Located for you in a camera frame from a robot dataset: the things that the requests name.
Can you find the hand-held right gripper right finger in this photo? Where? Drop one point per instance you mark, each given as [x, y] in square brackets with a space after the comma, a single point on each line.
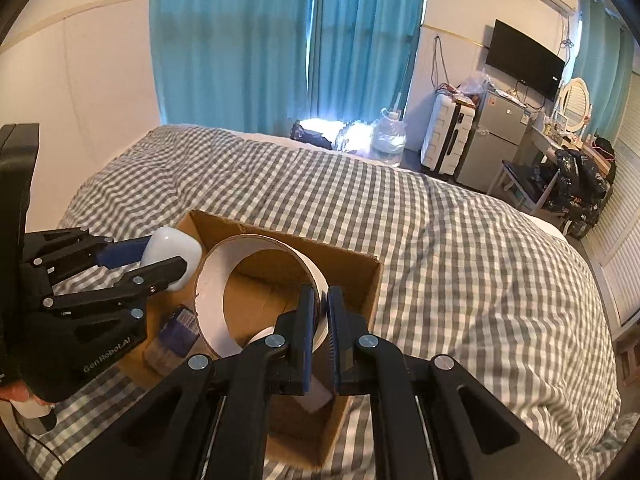
[334, 325]

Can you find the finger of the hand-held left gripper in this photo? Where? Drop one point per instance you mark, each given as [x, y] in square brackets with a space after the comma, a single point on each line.
[122, 252]
[160, 270]

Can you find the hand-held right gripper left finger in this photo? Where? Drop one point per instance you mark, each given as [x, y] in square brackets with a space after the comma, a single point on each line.
[307, 320]

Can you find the white rounded case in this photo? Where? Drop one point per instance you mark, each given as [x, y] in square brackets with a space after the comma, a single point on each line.
[170, 245]

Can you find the brown cardboard box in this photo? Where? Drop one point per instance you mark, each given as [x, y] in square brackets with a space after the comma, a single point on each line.
[350, 280]

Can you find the white tape roll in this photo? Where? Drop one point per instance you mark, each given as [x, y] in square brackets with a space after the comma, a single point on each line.
[210, 300]

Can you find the person's left hand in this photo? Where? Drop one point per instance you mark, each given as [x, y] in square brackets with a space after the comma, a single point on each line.
[14, 391]

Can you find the blue packet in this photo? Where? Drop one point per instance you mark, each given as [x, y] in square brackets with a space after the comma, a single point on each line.
[175, 335]

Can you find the bed with checkered cover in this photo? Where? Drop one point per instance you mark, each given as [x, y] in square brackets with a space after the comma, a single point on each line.
[450, 270]

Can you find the black bag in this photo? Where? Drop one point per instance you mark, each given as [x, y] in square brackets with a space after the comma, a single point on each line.
[310, 135]

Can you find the clear plastic bag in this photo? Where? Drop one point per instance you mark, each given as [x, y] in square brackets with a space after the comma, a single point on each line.
[352, 137]

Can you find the clear water jug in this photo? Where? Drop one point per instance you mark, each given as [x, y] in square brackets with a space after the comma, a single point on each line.
[389, 137]

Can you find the white suitcase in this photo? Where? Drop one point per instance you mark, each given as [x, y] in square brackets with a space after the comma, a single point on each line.
[445, 132]

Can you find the wide teal curtain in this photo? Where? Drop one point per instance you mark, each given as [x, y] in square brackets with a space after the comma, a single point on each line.
[365, 35]
[225, 45]

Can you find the white chair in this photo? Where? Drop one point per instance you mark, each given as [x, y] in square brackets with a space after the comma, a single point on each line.
[520, 180]

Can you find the grey small fridge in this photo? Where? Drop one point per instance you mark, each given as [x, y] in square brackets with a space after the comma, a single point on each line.
[492, 145]

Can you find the crumpled plastic bag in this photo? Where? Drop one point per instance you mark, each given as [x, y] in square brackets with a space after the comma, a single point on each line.
[472, 85]

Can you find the dark floral backpack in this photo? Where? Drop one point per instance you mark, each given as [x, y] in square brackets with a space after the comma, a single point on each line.
[577, 185]

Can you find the white dressing table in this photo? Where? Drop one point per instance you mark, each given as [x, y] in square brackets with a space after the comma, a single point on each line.
[547, 137]

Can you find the white louvered cabinet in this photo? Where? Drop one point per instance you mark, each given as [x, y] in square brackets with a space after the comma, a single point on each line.
[620, 220]

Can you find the white oval mirror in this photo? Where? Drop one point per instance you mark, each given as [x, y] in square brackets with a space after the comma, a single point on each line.
[575, 102]

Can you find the narrow teal curtain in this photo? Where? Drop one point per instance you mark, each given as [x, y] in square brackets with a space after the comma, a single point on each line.
[600, 60]

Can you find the black wall television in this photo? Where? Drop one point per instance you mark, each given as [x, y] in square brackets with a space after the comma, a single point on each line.
[525, 60]

